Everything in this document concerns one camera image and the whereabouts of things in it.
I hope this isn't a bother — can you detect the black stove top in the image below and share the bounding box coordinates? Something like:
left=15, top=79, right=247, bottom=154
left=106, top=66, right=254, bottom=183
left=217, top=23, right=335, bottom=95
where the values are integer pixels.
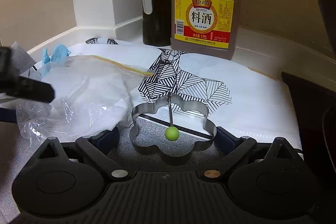
left=281, top=72, right=335, bottom=182

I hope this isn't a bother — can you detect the flower-shaped metal egg ring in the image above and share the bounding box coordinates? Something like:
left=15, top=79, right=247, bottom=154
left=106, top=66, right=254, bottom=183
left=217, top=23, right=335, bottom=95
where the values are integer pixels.
left=129, top=93, right=218, bottom=164

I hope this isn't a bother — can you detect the dark soy sauce dispenser bottle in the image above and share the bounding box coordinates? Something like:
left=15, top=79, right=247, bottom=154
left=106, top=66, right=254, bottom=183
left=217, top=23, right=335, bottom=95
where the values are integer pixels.
left=142, top=0, right=171, bottom=47

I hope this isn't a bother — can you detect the white geometric print cloth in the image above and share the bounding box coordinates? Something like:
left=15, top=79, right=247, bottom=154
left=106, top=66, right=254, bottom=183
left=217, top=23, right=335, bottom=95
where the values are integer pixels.
left=70, top=38, right=302, bottom=149

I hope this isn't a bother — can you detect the cooking wine jug yellow label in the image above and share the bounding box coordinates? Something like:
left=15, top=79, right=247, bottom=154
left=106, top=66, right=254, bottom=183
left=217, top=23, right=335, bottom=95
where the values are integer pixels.
left=171, top=0, right=241, bottom=60

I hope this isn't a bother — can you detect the grey woven table mat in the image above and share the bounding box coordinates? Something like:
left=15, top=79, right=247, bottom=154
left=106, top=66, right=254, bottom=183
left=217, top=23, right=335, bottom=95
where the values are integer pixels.
left=0, top=41, right=227, bottom=224

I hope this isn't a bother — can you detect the clear plastic bag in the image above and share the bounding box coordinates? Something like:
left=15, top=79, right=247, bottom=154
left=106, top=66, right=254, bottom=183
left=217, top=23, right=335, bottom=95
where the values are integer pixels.
left=16, top=55, right=152, bottom=150

